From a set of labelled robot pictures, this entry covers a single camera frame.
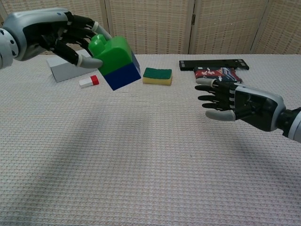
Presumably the green yellow sponge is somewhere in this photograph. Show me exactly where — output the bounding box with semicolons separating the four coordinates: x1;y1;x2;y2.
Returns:
143;67;173;86

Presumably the flat black plastic strip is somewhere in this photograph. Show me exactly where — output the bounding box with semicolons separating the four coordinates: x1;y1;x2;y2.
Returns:
179;58;250;71

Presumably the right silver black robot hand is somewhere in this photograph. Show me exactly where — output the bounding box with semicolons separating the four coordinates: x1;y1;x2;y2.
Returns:
194;78;286;132

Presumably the red blue packet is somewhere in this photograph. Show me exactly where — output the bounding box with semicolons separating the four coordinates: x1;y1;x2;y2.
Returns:
194;66;243;84

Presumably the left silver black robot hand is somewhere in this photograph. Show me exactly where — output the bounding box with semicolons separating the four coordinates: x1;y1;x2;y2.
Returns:
2;7;112;69

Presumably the blue toy building block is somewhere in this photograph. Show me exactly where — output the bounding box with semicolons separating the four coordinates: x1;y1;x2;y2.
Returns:
103;52;142;91

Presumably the long white cardboard box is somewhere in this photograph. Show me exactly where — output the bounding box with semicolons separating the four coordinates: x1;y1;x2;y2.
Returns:
46;49;99;83

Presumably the green toy brick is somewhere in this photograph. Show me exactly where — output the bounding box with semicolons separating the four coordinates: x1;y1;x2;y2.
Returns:
88;34;135;76

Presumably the red white eraser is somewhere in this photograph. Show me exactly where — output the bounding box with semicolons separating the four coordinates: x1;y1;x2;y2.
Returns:
79;75;100;89

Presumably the beige woven screen panel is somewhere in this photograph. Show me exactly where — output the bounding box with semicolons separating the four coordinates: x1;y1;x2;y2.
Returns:
250;0;301;55
0;0;116;55
189;0;271;55
105;0;196;55

